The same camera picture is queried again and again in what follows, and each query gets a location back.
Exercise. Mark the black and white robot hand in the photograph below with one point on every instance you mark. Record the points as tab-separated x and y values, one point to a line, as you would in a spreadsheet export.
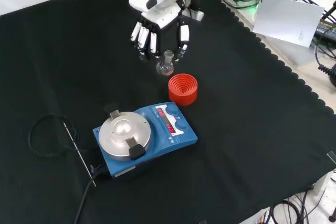
160	15

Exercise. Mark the black power adapter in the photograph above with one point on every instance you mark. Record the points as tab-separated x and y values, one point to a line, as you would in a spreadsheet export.
325	28

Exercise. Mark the clear glass round-bottom flask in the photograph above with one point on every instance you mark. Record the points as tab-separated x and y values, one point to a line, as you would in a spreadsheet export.
165	69

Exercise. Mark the orange stepped flask stand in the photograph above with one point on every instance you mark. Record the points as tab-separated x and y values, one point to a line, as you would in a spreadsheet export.
183	95

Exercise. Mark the clear tape strip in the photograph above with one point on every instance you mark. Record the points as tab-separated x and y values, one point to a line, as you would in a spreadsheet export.
332	158

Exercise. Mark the pale white board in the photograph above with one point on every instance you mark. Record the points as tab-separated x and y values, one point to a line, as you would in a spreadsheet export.
286	19

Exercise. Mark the heater with blue base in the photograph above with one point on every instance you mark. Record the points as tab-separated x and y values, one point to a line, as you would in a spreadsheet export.
160	150

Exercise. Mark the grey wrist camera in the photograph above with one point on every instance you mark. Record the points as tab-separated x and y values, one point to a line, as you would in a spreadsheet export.
195	14

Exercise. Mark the black bench cloth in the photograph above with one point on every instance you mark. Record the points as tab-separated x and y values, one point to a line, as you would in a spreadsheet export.
236	134

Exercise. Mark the thin metal probe rod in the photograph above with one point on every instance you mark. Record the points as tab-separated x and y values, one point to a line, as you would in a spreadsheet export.
76	147

